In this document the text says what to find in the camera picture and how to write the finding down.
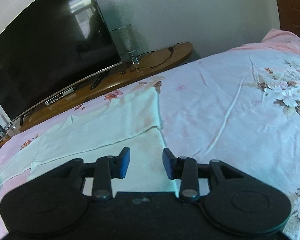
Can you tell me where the white knit sweater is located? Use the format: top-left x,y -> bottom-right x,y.
0,88 -> 177,195

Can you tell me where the silver set-top box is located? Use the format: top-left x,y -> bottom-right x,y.
45,87 -> 74,106

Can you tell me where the wooden tv console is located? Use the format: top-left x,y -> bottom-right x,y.
14,42 -> 193,133

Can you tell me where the large black curved television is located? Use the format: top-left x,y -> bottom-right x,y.
0,0 -> 121,120

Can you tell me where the black cable on console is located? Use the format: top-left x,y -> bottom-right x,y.
120,42 -> 184,75

